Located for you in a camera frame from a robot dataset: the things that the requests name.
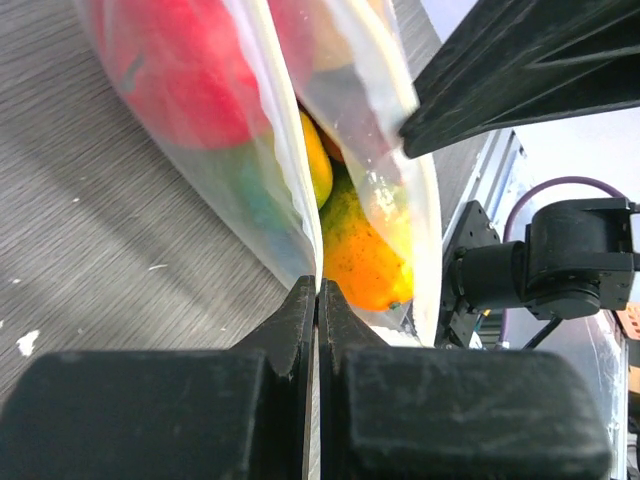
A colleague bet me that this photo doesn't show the red fake apple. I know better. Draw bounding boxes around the red fake apple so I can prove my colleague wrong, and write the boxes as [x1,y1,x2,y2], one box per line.
[88,0,269,149]

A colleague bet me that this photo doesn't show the yellow fake lemon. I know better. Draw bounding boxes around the yellow fake lemon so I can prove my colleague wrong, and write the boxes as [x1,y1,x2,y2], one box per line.
[299,110,333,209]

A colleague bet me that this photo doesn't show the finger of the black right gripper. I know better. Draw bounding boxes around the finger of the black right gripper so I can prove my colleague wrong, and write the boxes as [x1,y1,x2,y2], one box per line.
[399,0,639,158]

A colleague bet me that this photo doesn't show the orange fake fruit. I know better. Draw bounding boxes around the orange fake fruit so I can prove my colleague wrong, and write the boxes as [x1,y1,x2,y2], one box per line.
[319,169,414,312]

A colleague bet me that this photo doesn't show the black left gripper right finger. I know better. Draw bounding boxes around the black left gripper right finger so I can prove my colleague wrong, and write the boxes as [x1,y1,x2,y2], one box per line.
[317,280,612,479]

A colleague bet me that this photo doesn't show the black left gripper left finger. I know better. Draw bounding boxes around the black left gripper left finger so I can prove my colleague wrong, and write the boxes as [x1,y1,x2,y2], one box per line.
[1,276,316,479]

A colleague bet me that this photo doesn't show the clear polka dot zip bag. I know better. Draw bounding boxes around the clear polka dot zip bag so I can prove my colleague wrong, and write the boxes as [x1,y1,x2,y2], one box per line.
[76,1,442,347]

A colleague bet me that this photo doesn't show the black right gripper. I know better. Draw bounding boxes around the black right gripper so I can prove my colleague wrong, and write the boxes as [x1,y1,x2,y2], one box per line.
[435,198,639,348]

